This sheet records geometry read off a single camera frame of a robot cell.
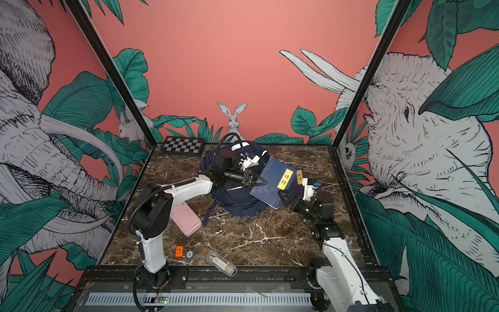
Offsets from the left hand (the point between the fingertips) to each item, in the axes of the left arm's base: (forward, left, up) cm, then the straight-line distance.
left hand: (267, 183), depth 76 cm
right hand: (-2, -6, -3) cm, 8 cm away
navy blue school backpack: (+2, +13, -19) cm, 23 cm away
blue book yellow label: (+4, -5, 0) cm, 6 cm away
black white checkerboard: (+41, +46, -18) cm, 64 cm away
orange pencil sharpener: (-19, +37, -20) cm, 46 cm away
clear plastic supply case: (-24, +19, -21) cm, 37 cm away
